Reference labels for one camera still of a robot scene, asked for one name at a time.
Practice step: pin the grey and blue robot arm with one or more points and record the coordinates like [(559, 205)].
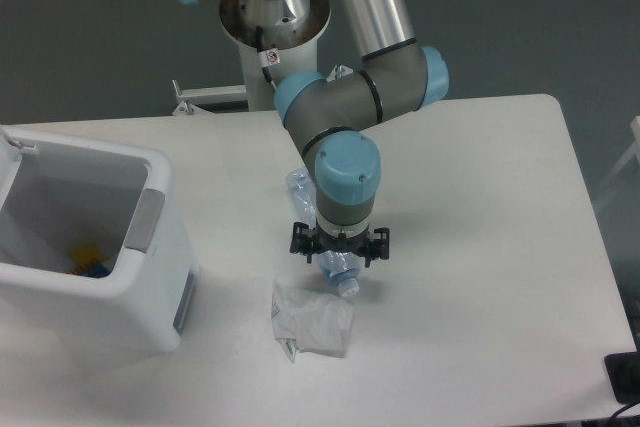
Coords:
[(326, 119)]

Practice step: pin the crushed clear plastic bottle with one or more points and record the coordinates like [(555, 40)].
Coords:
[(340, 269)]

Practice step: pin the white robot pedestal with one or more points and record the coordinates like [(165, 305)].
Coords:
[(282, 34)]

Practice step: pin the white trash can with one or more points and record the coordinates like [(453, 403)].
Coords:
[(59, 192)]

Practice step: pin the white frame at right edge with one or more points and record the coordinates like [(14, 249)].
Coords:
[(620, 173)]

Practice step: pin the white metal base bracket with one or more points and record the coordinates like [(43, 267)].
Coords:
[(220, 94)]

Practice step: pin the white plastic wrapper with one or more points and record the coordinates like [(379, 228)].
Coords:
[(309, 321)]

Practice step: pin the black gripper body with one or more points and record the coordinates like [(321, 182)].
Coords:
[(341, 243)]

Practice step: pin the black device at table corner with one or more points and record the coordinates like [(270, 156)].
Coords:
[(623, 373)]

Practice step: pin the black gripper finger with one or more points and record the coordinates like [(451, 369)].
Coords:
[(303, 241), (376, 246)]

